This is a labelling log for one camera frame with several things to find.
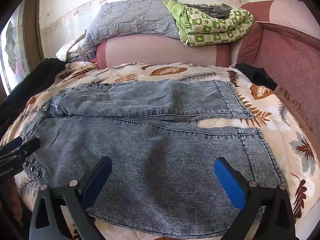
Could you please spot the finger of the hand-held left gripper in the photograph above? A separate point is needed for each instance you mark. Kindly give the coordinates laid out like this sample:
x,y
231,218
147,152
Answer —
x,y
28,147
12,143

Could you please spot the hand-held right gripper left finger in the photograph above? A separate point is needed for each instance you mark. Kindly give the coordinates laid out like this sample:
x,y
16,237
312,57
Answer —
x,y
98,180

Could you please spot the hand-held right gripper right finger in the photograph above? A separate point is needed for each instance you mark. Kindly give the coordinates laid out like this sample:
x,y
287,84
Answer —
x,y
230,185

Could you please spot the blue denim pants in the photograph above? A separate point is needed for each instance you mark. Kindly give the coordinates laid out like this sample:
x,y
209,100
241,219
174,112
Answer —
x,y
150,135

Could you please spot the large black garment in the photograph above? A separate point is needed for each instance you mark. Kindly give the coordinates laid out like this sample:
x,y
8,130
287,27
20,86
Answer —
x,y
27,85

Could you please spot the leaf print blanket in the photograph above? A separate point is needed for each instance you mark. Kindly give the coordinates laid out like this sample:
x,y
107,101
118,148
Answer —
x,y
275,120

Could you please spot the stained glass window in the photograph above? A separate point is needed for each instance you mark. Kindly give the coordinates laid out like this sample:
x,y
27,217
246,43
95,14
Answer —
x,y
12,45

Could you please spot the white pillow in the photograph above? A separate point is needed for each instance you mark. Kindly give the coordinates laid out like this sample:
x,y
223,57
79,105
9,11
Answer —
x,y
70,51

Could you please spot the colourful printed cloth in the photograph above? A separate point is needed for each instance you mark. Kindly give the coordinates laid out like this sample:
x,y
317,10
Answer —
x,y
88,57

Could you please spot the small black cloth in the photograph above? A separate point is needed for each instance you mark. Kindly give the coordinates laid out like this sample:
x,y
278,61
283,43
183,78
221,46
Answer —
x,y
257,76

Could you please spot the pink sofa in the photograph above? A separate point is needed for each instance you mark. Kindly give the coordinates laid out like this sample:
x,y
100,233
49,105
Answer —
x,y
287,42

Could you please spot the green patterned blanket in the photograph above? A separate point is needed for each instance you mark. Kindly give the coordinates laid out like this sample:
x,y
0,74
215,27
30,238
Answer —
x,y
212,25

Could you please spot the grey quilted blanket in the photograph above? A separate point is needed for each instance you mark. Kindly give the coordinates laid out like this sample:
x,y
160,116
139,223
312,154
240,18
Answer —
x,y
130,17

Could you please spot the dark grey cloth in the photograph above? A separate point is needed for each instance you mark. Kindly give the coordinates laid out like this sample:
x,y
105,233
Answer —
x,y
210,9

